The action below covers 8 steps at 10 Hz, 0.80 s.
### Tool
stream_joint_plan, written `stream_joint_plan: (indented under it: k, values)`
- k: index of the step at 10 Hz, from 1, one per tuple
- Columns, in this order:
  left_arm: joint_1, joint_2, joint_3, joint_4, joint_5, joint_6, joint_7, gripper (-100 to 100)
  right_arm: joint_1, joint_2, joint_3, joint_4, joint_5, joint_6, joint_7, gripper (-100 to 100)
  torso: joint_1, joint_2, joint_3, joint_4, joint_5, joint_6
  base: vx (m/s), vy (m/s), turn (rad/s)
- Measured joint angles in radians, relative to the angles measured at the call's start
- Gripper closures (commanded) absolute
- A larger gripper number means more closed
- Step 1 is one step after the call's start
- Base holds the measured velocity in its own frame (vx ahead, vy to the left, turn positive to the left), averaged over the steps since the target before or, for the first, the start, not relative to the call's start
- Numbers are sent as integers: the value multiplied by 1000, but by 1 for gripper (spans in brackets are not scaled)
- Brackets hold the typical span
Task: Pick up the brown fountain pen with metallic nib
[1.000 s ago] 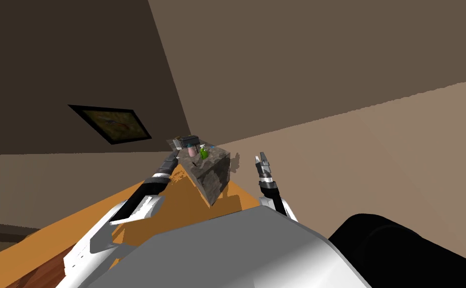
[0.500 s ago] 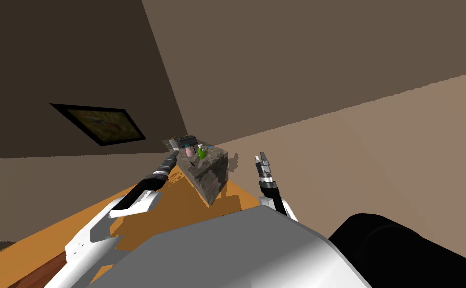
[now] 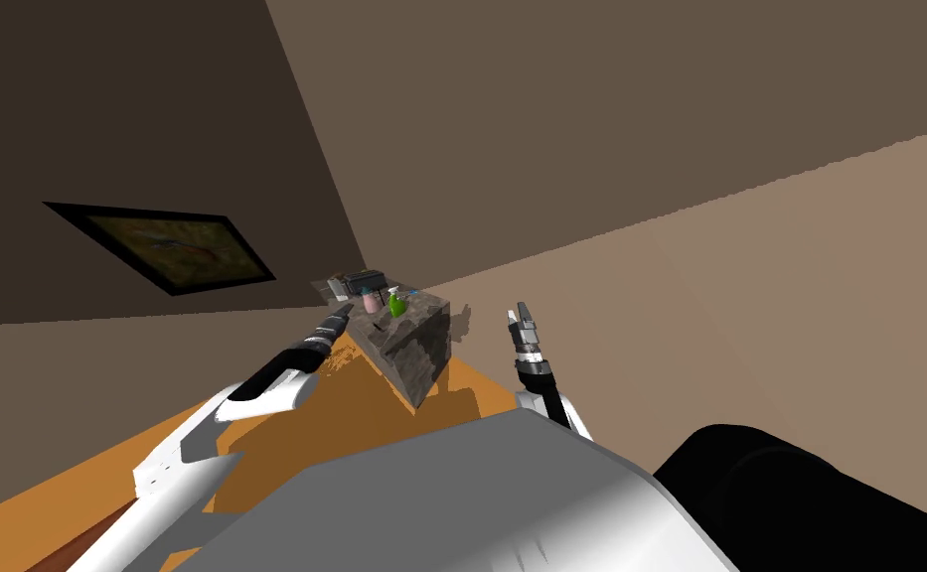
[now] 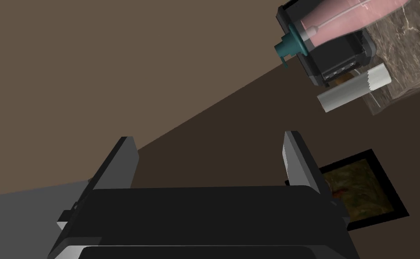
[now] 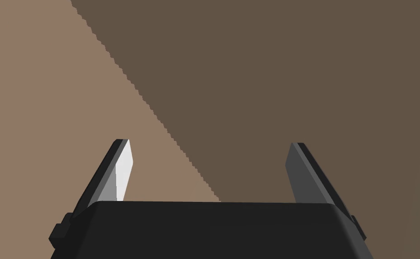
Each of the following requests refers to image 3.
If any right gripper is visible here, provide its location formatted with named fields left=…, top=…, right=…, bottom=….
left=507, top=301, right=545, bottom=362

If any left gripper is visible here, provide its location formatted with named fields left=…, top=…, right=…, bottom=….
left=316, top=303, right=356, bottom=342

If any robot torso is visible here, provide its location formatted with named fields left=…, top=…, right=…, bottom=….
left=162, top=408, right=738, bottom=572

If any dark framed wall picture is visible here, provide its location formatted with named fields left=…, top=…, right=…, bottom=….
left=41, top=201, right=277, bottom=297

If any grey stone table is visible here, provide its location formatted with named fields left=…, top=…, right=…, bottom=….
left=323, top=279, right=452, bottom=410

